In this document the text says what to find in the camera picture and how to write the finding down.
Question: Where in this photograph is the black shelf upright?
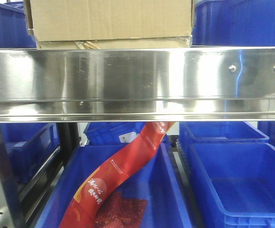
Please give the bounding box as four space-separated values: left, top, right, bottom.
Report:
57 123 80 167

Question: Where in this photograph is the torn yellowish packing tape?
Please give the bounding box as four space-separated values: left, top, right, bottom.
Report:
74 41 100 49

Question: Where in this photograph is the blue bin lower left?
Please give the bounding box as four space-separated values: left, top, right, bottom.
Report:
0 123 59 183

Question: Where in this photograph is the brown cardboard box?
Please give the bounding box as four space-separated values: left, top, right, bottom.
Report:
24 0 195 49

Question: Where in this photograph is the blue bin upper right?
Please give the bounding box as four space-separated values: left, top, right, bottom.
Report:
193 0 275 46

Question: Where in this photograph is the blue bin rear centre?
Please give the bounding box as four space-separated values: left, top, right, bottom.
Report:
83 122 171 148

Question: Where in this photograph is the empty blue bin front right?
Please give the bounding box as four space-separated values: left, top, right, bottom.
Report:
190 143 275 228

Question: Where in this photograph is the blue bin rear right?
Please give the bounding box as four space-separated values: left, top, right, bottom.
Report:
179 121 269 152

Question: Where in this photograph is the blue bin with snack bag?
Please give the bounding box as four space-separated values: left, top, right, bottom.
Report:
35 144 191 228

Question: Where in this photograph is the blue bin upper left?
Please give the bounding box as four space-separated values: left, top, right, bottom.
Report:
0 1 36 48

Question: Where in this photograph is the red printed snack bag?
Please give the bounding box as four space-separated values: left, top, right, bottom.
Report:
59 122 174 228

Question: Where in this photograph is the stainless steel shelf rail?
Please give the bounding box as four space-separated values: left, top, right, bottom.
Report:
0 47 275 122

